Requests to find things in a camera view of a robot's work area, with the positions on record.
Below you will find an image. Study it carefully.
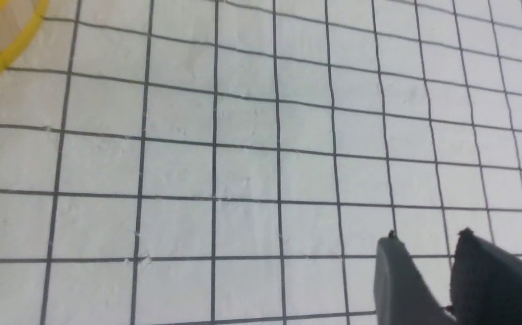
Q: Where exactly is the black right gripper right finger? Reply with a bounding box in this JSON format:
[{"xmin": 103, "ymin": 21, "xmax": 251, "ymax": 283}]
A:
[{"xmin": 450, "ymin": 229, "xmax": 522, "ymax": 325}]

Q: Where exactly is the white black grid tablecloth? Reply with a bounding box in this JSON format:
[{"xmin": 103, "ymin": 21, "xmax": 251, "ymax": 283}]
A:
[{"xmin": 0, "ymin": 0, "xmax": 522, "ymax": 325}]

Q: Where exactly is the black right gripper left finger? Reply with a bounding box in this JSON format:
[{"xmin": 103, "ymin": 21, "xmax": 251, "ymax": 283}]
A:
[{"xmin": 374, "ymin": 230, "xmax": 456, "ymax": 325}]

